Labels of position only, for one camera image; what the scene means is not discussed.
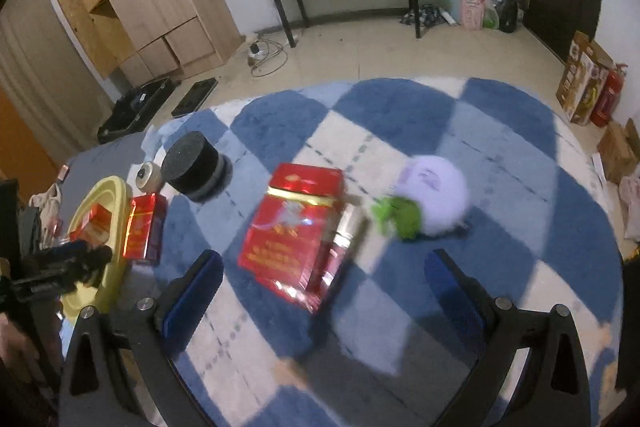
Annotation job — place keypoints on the beige clothing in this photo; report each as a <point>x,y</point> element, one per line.
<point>47,207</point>

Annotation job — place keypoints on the printed cardboard box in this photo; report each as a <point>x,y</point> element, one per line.
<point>580,77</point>

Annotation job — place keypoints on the black foam cylinder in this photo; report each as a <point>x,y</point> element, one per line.
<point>192,162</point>

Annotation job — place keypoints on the yellow plastic basin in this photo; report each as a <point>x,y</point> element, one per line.
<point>112,197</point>

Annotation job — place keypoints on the black bag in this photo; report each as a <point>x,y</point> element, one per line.
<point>511,12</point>

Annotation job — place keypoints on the white power strip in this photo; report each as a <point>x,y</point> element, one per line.
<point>256,52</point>

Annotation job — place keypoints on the flat black case lid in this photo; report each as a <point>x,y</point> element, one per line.
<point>195,97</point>

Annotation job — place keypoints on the brown cardboard box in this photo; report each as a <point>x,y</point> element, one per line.
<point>617,152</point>

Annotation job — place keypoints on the green plastic bag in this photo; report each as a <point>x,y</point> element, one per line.
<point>490,19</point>

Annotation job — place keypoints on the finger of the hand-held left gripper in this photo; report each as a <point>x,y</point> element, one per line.
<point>45,288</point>
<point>80,254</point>

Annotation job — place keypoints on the dark plaid cloth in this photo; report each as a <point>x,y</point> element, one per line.
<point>422,16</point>

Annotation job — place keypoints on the pale blue white cloth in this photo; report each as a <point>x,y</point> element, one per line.
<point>157,139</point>

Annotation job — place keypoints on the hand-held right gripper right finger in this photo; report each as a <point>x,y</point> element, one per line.
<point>452,294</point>

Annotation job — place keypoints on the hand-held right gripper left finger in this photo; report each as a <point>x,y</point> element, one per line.
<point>194,294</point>

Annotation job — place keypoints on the red fire extinguisher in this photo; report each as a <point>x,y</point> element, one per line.
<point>607,97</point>

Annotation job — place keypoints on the pink plastic bag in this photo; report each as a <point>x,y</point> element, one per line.
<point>631,207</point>

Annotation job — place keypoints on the large red gold box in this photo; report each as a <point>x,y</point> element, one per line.
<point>285,232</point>

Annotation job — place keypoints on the pink paper bag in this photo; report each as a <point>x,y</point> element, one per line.
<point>471,13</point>

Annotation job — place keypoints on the open black case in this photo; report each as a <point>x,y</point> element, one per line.
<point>135,107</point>

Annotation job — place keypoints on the green plush toy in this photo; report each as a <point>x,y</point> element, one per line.
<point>400,217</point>

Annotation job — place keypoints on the beige curtain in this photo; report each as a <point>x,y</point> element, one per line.
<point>40,72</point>

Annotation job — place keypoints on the person's left hand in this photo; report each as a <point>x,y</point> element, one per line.
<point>12,347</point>

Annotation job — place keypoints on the blue white checkered blanket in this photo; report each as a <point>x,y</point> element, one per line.
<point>400,127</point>

